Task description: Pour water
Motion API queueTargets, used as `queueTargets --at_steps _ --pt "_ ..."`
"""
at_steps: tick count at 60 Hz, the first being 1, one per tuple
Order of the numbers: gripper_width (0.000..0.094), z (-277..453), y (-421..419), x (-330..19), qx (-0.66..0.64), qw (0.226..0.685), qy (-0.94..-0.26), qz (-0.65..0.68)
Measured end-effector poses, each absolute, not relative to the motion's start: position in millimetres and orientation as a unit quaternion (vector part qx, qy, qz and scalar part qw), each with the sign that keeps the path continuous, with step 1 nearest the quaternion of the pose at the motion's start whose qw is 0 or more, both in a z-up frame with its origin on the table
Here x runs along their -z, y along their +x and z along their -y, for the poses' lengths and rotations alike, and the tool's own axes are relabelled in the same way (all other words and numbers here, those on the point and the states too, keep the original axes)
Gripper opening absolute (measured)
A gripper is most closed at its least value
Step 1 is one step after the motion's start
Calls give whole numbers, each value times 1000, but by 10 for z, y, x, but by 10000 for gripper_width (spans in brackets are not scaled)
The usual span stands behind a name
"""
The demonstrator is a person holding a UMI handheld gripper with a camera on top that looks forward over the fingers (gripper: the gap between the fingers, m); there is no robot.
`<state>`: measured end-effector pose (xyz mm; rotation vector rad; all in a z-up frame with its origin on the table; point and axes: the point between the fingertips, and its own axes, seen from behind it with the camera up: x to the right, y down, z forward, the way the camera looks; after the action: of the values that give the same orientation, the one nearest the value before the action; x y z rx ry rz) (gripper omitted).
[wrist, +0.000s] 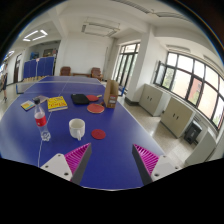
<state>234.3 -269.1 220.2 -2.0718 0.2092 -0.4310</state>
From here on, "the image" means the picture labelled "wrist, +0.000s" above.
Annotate brown armchair left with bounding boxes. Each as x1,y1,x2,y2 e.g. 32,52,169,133
60,66,71,76

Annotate black paddle case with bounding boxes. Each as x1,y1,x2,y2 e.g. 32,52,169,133
71,94,89,105

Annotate brown cardboard box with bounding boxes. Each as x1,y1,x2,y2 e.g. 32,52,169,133
104,80,119,108

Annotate white ceramic mug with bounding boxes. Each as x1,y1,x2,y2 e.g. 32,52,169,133
69,118,85,141

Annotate beige cabinet near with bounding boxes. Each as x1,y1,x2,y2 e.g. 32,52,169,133
161,98,195,138

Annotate blue folded table panels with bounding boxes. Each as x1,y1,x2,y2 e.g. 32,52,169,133
23,57,55,79

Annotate red round coaster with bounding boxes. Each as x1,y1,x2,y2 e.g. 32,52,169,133
91,129,106,140

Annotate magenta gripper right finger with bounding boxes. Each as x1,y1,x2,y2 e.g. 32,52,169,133
132,144,180,185

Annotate brown armchair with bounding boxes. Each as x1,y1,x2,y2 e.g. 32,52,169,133
91,67,103,81
60,66,71,76

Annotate table tennis net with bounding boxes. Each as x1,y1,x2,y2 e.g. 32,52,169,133
16,81,105,94

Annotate small colourful card box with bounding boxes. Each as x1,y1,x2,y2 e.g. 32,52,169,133
21,100,35,111

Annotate person at left edge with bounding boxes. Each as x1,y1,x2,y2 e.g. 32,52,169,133
2,63,8,102

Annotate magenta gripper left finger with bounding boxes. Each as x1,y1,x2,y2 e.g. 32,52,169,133
41,143,92,185

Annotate beige cabinet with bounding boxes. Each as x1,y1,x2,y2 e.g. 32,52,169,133
161,98,195,138
139,84,170,117

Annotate brown armchair right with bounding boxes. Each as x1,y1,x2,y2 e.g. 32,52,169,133
91,67,103,81

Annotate black small bin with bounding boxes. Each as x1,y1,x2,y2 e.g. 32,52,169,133
184,121,202,144

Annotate red table tennis paddle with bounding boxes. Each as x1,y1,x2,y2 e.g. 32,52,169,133
87,103,105,114

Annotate clear plastic water bottle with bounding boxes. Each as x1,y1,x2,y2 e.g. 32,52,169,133
34,98,51,141

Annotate beige cabinet far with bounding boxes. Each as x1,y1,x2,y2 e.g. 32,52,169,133
139,84,170,117

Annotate yellow book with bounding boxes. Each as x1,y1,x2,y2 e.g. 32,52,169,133
47,96,68,112

